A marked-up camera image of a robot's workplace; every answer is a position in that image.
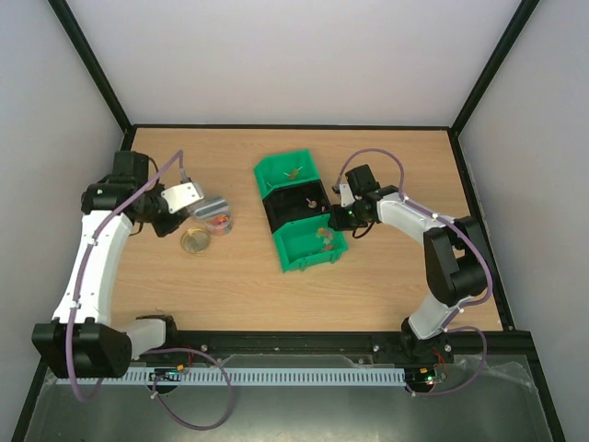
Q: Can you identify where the gold jar lid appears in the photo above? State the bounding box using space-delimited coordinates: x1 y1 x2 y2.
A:
180 227 212 254

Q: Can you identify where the green bin with gummy candies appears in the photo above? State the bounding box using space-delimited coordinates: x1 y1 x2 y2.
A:
272 215 348 273

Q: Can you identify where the silver metal scoop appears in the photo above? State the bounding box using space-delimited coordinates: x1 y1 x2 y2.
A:
189 196 229 219

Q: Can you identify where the black bin with swirl lollipops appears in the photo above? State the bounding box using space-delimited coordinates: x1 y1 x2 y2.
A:
262 180 330 233

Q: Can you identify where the green bin with square lollipops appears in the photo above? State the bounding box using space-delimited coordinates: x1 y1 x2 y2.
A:
254 149 320 199

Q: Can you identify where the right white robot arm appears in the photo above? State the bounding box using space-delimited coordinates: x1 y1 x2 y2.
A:
329 165 493 361

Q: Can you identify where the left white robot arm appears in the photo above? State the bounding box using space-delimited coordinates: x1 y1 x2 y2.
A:
31 151 186 378

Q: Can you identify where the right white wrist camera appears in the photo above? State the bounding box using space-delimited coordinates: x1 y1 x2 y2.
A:
332 183 355 208

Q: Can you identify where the black aluminium frame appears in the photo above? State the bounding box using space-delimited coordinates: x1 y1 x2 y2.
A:
11 0 567 442

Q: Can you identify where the white slotted cable duct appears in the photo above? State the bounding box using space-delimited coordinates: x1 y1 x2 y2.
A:
54 366 407 388

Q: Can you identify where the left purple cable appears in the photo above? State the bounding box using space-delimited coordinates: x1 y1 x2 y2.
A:
66 149 236 430

